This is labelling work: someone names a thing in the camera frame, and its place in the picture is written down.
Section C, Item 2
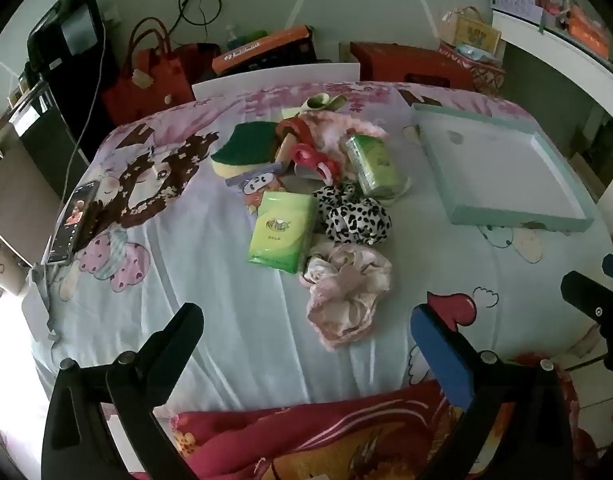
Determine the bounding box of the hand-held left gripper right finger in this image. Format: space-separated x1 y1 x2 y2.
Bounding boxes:
411 304 575 480

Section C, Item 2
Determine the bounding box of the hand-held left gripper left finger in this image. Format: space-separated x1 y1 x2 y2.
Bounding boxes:
40 302 206 480

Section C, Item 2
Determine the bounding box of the pink floral scrunchie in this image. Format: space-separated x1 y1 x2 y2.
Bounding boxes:
299 242 393 352

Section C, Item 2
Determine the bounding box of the pale green shallow box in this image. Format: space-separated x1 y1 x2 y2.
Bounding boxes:
411 102 596 233

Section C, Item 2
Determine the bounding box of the leopard print scrunchie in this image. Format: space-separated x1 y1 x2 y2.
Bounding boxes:
311 184 393 246

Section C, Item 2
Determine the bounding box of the purple cartoon wipes packet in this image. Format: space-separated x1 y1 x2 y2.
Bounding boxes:
226 162 287 211

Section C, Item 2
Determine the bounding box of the green and yellow sponge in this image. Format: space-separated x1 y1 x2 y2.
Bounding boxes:
210 122 282 181

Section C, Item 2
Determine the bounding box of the round wooden piece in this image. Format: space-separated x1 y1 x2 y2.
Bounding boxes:
278 135 300 164

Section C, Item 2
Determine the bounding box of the red and pink hair clip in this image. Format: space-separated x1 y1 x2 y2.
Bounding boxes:
290 143 341 182

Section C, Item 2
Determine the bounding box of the pink fuzzy sock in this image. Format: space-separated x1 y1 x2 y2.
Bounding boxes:
299 110 387 142

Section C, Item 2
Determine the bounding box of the cartoon printed bed sheet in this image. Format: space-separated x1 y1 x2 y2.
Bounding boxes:
21 80 613 411

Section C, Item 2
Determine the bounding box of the black smartphone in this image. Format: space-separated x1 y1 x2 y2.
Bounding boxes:
46 180 103 265

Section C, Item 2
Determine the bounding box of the white curved shelf board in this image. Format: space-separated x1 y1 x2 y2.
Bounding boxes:
491 10 613 201

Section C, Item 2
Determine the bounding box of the dark cabinet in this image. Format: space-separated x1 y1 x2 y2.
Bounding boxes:
9 85 92 196

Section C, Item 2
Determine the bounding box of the small red plastic piece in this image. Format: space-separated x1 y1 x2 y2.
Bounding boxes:
278 118 313 145

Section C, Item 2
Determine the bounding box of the patterned storage basket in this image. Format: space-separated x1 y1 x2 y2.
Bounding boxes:
439 42 507 96

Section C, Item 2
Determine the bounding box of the orange box on shelf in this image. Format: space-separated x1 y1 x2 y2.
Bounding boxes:
567 7 612 58

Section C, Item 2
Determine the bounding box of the red gift bag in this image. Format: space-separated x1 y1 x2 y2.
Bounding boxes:
102 17 194 128

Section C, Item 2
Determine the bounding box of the light blue wipes pack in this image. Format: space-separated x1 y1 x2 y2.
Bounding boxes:
457 45 493 62

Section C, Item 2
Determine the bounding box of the white bed footboard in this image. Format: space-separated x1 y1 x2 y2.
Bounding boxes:
191 62 361 103

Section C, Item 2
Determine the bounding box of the light green bow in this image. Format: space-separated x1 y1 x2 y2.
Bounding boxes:
301 92 347 111

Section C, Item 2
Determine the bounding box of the dark red bag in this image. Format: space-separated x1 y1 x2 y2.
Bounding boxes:
176 42 222 86

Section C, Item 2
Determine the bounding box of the large red box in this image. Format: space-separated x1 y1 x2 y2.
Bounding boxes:
349 41 475 92

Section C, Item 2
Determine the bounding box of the orange lidded box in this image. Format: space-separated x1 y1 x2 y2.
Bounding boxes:
211 25 315 76

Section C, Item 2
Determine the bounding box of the green plastic object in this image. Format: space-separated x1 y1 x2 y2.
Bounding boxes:
225 24 268 47

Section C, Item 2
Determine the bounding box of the black screen device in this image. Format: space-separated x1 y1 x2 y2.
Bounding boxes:
26 0 107 86

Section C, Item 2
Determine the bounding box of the white charging cable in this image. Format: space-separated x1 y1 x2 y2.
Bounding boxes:
34 10 110 346

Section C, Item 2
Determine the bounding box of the yellow box with handle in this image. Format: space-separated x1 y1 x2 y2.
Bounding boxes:
439 6 502 56

